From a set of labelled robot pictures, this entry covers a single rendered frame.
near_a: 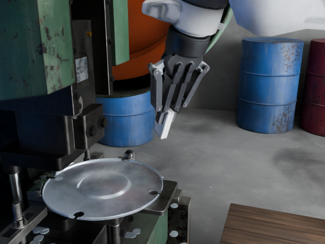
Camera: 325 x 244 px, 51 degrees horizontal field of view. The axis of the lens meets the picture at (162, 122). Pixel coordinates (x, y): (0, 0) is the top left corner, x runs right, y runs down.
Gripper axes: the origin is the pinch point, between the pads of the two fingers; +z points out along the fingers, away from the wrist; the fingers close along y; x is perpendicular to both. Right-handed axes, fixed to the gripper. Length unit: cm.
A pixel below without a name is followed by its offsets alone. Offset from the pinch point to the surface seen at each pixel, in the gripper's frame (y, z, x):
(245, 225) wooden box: 58, 65, 2
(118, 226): -6.8, 28.5, -2.9
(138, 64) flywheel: 14.4, 8.3, 37.6
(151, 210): -3.1, 18.0, -8.0
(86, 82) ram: -9.5, 1.9, 19.9
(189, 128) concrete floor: 167, 160, 161
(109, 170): -3.4, 25.6, 12.4
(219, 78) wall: 233, 133, 208
